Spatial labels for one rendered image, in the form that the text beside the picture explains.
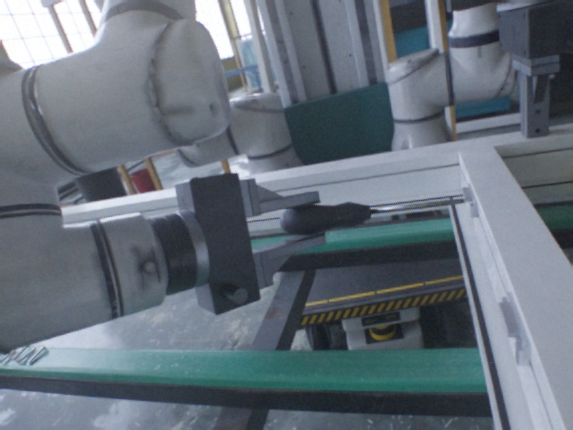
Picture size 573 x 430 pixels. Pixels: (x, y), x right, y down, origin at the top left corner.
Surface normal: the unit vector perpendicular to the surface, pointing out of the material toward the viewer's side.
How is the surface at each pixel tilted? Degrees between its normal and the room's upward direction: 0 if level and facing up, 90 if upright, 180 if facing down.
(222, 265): 79
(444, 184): 90
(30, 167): 120
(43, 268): 59
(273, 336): 0
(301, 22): 90
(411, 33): 90
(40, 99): 66
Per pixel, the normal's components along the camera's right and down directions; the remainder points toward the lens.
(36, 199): 0.92, -0.22
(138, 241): 0.43, -0.46
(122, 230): 0.29, -0.68
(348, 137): -0.04, 0.44
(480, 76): -0.28, 0.56
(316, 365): -0.25, -0.87
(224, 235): 0.58, 0.01
